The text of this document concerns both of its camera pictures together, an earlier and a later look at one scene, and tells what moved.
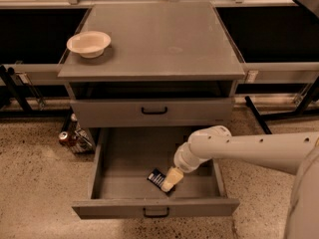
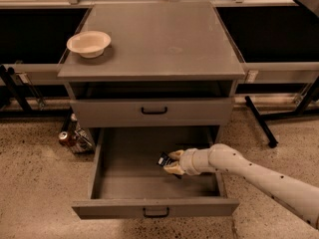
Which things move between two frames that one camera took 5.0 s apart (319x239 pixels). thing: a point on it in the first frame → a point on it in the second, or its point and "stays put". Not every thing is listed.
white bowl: x=90 y=44 stays put
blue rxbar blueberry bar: x=157 y=175 → x=164 y=159
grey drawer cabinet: x=169 y=65 stays put
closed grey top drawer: x=152 y=112 stays put
